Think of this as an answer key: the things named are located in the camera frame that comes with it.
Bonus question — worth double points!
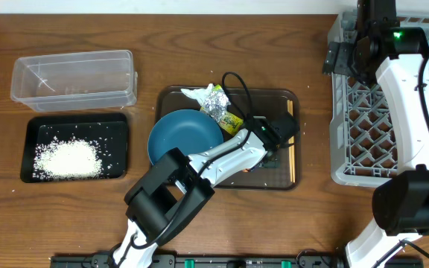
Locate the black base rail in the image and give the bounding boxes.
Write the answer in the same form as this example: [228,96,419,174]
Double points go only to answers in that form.
[49,253,425,268]

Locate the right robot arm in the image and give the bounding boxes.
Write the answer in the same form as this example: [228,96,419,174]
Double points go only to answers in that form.
[322,21,429,267]

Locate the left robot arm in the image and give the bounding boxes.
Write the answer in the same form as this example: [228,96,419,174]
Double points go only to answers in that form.
[110,113,299,267]

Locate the clear plastic bin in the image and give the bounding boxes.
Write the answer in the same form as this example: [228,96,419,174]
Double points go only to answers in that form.
[10,50,138,112]

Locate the wooden chopstick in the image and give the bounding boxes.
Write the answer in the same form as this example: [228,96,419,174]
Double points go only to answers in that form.
[289,100,297,184]
[287,99,294,183]

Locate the pile of white rice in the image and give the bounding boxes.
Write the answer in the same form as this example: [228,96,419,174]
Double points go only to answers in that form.
[31,126,124,182]

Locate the large blue plate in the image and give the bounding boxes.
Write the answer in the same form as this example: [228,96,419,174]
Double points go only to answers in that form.
[147,109,224,165]

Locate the brown serving tray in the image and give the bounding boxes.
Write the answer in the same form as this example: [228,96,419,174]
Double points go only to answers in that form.
[155,86,302,191]

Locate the grey dishwasher rack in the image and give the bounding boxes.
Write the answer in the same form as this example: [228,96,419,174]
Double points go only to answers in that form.
[328,11,429,188]

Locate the crumpled aluminium foil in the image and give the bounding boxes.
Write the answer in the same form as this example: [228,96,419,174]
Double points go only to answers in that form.
[200,83,231,122]

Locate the black plastic tray bin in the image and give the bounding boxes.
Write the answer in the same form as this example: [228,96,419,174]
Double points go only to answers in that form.
[20,113,129,183]

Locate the crumpled white tissue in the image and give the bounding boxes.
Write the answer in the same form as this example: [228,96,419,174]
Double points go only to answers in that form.
[180,88,212,106]

